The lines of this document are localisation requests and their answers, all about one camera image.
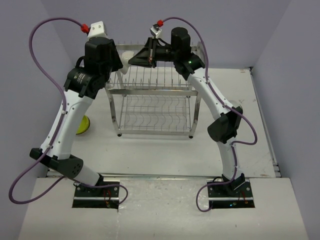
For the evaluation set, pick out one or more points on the aluminium table rail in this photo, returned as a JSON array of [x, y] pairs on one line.
[[155, 176]]

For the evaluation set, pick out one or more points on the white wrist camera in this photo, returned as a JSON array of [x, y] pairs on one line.
[[97, 29], [156, 31]]

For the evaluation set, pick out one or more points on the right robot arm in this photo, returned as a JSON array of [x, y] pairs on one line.
[[226, 117]]

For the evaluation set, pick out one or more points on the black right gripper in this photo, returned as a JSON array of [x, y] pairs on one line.
[[146, 57]]

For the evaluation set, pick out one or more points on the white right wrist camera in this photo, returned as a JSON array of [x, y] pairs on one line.
[[156, 31]]

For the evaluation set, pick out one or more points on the green round bowl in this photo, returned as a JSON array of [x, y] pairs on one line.
[[84, 125]]

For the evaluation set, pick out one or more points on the green square bowl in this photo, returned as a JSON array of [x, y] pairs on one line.
[[237, 106]]

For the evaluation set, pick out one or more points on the stainless steel dish rack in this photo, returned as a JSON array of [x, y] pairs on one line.
[[152, 101]]

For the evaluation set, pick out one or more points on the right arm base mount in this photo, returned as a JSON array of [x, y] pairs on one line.
[[235, 195]]

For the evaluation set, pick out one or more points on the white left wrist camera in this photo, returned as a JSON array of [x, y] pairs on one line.
[[97, 29]]

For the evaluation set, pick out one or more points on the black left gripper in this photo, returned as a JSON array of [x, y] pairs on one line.
[[118, 63]]

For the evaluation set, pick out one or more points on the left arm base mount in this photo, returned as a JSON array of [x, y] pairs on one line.
[[96, 198]]

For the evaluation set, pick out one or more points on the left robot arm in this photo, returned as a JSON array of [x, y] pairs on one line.
[[90, 75]]

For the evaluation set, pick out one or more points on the white scalloped bowl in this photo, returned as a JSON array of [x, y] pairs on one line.
[[125, 57]]

